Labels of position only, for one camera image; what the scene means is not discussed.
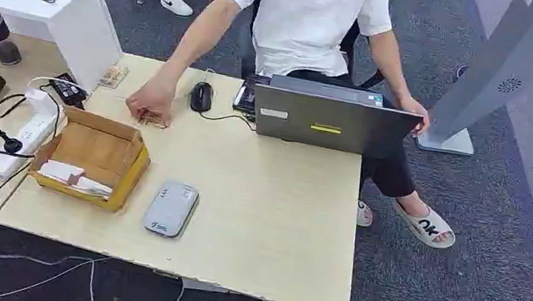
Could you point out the person's left hand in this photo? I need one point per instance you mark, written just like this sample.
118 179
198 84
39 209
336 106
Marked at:
414 111

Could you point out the person's right hand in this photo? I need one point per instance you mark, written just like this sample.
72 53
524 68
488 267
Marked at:
151 99

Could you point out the small card stack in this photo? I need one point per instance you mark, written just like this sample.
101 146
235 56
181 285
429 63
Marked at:
157 123

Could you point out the black computer mouse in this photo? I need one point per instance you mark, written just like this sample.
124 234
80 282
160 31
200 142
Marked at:
201 97

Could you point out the open wooden card box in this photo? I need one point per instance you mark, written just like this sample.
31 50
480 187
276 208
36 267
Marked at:
95 149

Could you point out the black power adapter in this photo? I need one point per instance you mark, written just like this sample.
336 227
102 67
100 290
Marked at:
67 90

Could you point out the grey floor stand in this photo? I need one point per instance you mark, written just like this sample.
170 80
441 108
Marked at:
493 67

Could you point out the black keyboard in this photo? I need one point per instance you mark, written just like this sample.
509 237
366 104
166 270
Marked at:
249 92

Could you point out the grey laptop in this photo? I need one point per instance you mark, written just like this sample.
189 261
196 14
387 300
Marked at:
314 119

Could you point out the white card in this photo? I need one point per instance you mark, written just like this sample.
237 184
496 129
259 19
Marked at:
61 172
95 188

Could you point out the white plug-in charger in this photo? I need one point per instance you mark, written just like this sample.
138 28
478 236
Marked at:
40 100

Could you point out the grey rounded card reader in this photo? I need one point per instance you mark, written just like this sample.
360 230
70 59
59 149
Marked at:
171 209

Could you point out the white slipper with black print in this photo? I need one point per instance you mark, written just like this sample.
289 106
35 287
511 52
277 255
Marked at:
425 227
364 215

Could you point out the white power strip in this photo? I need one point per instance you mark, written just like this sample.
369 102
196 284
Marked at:
31 133

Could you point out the person in white shirt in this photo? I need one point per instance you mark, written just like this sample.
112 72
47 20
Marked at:
307 27

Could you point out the dark round lid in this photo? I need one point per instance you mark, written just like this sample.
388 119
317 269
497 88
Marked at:
7 53

